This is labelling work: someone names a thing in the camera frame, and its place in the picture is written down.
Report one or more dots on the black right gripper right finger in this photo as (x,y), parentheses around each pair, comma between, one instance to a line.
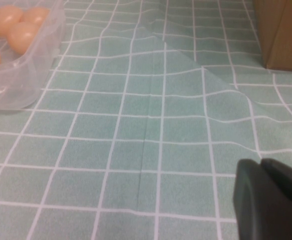
(288,177)

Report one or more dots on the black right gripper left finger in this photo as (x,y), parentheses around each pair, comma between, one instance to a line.
(260,205)

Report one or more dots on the brown cardboard box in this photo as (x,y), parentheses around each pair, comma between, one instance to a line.
(283,32)

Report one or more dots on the clear plastic egg box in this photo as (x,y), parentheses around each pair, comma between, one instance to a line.
(36,70)

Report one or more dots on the green checkered tablecloth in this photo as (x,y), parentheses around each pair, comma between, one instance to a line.
(135,150)

